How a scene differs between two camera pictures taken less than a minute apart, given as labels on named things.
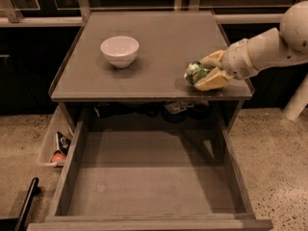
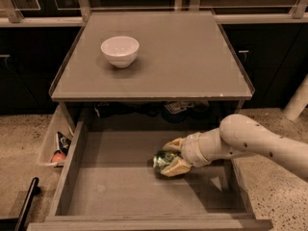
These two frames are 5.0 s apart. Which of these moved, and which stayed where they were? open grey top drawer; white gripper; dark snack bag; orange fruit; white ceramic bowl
Moved: white gripper
Stayed: orange fruit; dark snack bag; white ceramic bowl; open grey top drawer
